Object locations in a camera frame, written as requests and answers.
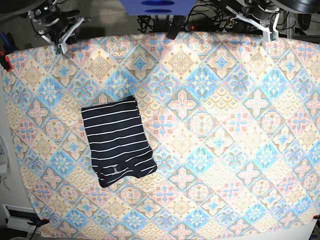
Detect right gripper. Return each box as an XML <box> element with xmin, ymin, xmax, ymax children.
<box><xmin>32</xmin><ymin>9</ymin><xmax>80</xmax><ymax>42</ymax></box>

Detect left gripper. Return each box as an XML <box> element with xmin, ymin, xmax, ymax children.
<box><xmin>246</xmin><ymin>3</ymin><xmax>277</xmax><ymax>21</ymax></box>

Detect navy white striped T-shirt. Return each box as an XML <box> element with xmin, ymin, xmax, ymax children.
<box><xmin>81</xmin><ymin>95</ymin><xmax>158</xmax><ymax>188</ymax></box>

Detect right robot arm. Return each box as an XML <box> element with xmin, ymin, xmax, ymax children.
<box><xmin>0</xmin><ymin>0</ymin><xmax>85</xmax><ymax>45</ymax></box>

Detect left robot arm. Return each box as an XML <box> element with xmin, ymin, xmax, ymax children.
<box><xmin>244</xmin><ymin>0</ymin><xmax>320</xmax><ymax>21</ymax></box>

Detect red black clamp left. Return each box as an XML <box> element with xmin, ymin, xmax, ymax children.
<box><xmin>0</xmin><ymin>50</ymin><xmax>13</xmax><ymax>72</ymax></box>

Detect white power strip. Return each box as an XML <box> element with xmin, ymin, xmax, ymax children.
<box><xmin>184</xmin><ymin>23</ymin><xmax>224</xmax><ymax>32</ymax></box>

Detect blue box overhead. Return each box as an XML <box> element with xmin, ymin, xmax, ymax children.
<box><xmin>120</xmin><ymin>0</ymin><xmax>196</xmax><ymax>16</ymax></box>

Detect black remote-like device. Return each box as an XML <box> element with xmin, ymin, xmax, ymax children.
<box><xmin>166</xmin><ymin>15</ymin><xmax>186</xmax><ymax>40</ymax></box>

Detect patterned tile tablecloth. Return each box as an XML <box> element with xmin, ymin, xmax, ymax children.
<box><xmin>1</xmin><ymin>32</ymin><xmax>320</xmax><ymax>240</ymax></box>

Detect white box left edge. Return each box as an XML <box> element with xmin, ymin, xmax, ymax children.
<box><xmin>0</xmin><ymin>136</ymin><xmax>11</xmax><ymax>176</ymax></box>

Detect white tray bottom left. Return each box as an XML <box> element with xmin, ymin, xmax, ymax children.
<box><xmin>1</xmin><ymin>203</ymin><xmax>38</xmax><ymax>233</ymax></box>

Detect orange clamp bottom left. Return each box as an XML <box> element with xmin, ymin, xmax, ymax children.
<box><xmin>27</xmin><ymin>218</ymin><xmax>50</xmax><ymax>228</ymax></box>

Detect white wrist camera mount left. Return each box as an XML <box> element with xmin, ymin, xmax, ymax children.
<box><xmin>226</xmin><ymin>6</ymin><xmax>280</xmax><ymax>43</ymax></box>

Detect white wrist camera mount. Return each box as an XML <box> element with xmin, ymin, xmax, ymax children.
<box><xmin>226</xmin><ymin>6</ymin><xmax>280</xmax><ymax>43</ymax></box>
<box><xmin>27</xmin><ymin>7</ymin><xmax>91</xmax><ymax>54</ymax></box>

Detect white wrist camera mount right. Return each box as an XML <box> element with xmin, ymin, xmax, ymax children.
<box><xmin>27</xmin><ymin>7</ymin><xmax>91</xmax><ymax>54</ymax></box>

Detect blue clamp handles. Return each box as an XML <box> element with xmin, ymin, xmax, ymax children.
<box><xmin>0</xmin><ymin>32</ymin><xmax>19</xmax><ymax>53</ymax></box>

